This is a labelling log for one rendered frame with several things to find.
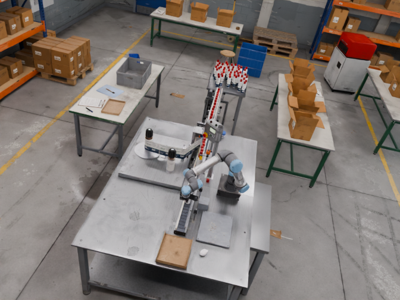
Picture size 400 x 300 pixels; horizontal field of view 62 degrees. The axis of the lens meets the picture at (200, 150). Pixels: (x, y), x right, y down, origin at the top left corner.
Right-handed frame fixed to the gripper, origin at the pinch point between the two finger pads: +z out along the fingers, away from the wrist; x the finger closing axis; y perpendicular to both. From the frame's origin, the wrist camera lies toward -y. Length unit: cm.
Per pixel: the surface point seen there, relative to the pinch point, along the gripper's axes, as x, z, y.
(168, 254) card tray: 52, -11, 5
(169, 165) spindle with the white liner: -37, 21, 28
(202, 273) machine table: 61, -16, -27
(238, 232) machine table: 17, 10, -53
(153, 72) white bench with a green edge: -233, 158, 114
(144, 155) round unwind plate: -48, 40, 61
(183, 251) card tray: 46.9, -8.1, -6.8
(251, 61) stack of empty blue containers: -427, 319, -49
